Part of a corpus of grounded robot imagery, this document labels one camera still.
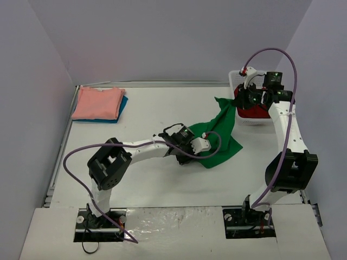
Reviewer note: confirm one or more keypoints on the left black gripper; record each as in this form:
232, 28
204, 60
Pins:
183, 157

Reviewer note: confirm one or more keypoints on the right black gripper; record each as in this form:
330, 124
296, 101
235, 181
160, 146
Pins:
243, 95

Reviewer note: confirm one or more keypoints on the green t shirt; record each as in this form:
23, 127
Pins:
219, 132

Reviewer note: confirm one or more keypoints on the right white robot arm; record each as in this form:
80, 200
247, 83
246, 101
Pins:
291, 170

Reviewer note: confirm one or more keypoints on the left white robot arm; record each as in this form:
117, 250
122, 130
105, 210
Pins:
109, 164

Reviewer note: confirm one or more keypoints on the red t shirt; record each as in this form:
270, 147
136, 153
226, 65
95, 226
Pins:
256, 112

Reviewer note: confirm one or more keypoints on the blue folded t shirt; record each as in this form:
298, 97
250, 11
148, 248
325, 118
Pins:
104, 121

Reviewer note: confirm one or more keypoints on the pink folded t shirt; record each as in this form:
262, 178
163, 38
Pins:
94, 104

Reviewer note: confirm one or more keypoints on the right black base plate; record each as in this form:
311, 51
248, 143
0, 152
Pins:
247, 225

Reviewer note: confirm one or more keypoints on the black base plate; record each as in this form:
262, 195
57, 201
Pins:
247, 225
90, 229

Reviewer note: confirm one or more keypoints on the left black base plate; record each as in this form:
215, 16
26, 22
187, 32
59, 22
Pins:
90, 229

